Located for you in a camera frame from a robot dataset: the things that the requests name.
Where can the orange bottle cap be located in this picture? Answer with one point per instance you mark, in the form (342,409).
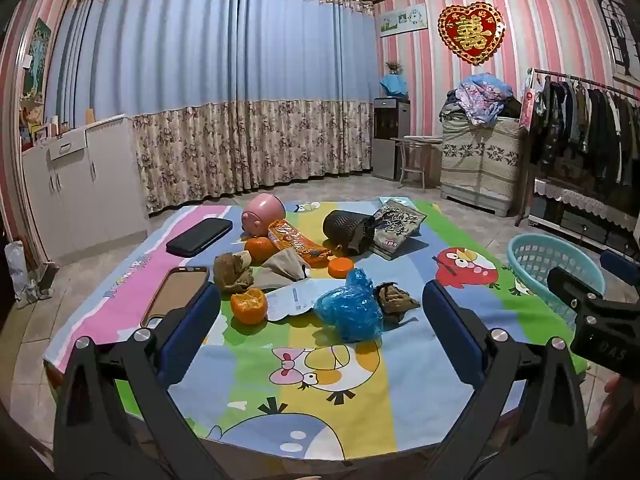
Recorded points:
(341,267)

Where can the light blue box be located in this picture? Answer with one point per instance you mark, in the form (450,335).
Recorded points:
(395,200)

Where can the clothes rack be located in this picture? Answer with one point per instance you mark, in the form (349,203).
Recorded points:
(523,195)

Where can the smartphone with brown case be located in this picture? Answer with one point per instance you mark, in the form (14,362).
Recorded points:
(172,295)

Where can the small potted plant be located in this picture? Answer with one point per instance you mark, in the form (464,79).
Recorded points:
(393,66)

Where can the black smartphone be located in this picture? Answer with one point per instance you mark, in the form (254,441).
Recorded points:
(200,236)

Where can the white cabinet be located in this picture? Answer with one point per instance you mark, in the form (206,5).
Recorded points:
(100,185)

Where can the beige paper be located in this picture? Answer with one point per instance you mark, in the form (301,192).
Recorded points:
(285,267)

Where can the white plastic bag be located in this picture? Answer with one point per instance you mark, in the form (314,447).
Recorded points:
(21,275)

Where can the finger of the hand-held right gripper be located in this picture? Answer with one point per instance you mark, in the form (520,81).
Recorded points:
(620,262)
(570,285)

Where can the colourful cartoon printed mat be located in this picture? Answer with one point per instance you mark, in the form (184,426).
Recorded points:
(350,410)

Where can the cabinet with patterned cover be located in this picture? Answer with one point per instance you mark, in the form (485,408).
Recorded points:
(480,165)

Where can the wooden board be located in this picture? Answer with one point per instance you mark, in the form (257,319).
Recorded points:
(90,115)

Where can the whole tangerine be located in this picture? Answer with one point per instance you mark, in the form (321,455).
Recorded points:
(260,250)

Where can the blue and floral curtain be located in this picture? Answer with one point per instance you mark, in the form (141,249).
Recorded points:
(200,85)

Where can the row of hanging clothes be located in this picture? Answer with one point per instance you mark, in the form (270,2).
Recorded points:
(590,120)

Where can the pile of clothes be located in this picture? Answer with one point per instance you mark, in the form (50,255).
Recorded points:
(480,92)

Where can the brown crumpled paper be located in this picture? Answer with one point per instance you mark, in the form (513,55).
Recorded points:
(230,272)
(395,302)

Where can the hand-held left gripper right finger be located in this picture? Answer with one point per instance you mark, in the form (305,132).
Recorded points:
(450,321)

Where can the half peeled tangerine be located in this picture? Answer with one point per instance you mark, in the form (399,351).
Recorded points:
(248,306)

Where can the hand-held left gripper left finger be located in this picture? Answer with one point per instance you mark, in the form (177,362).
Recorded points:
(190,321)

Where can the black and white snack packet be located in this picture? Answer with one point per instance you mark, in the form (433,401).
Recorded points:
(398,227)

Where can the blue plastic bag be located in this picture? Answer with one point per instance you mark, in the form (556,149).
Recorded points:
(350,310)

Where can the person's right hand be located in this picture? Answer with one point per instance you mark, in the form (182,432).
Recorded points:
(617,405)

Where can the white paper slip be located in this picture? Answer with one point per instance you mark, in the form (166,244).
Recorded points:
(290,302)

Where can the colourful wall poster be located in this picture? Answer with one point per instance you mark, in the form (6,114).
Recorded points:
(36,70)

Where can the pink piggy bank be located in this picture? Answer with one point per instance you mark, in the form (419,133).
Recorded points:
(262,212)

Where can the red heart wall decoration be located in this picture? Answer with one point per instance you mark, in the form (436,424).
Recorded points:
(471,32)

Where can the window wall poster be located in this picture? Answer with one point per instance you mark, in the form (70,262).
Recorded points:
(620,35)

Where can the small wall picture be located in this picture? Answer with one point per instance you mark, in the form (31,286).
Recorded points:
(402,20)

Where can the grey water dispenser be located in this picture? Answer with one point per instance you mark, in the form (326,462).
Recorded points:
(390,140)

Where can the orange snack packet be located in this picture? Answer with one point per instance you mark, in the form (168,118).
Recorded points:
(297,241)

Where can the blue covered water bottle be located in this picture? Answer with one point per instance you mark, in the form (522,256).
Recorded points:
(393,86)

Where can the light blue plastic basket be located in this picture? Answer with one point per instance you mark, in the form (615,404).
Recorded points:
(535,260)

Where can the dark cabinet with lace cloth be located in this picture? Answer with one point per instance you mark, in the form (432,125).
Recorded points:
(580,210)

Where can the black ribbed pouch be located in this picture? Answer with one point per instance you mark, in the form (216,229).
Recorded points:
(345,227)

